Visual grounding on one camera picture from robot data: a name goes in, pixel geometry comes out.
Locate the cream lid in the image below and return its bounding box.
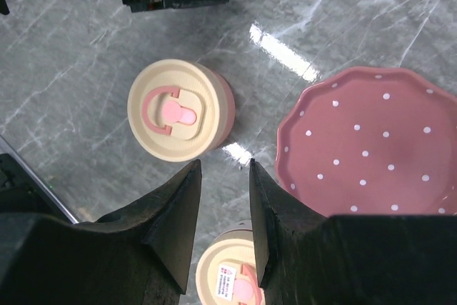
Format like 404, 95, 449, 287
196, 219, 266, 305
127, 59, 223, 162

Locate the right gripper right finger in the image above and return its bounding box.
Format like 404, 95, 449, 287
249, 161, 456, 304

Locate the cream lunch box container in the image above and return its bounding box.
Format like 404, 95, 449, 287
193, 62, 236, 152

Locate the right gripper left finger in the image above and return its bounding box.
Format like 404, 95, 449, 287
1, 160, 201, 304

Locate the pink polka dot plate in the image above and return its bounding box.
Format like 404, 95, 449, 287
275, 67, 456, 216

